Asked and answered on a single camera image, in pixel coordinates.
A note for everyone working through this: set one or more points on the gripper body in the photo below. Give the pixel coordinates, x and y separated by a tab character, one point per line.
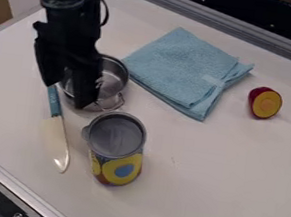
68	30

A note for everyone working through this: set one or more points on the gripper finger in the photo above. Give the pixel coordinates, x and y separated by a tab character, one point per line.
86	86
49	64

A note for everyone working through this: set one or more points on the yellow can with blue dots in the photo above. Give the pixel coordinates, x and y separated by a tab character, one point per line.
115	150

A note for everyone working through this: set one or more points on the silver pot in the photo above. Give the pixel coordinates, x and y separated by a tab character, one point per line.
112	76

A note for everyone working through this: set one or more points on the blue cloth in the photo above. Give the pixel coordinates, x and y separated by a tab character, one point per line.
180	68

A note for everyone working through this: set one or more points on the red and yellow toy fruit half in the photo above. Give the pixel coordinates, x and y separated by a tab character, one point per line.
265	103

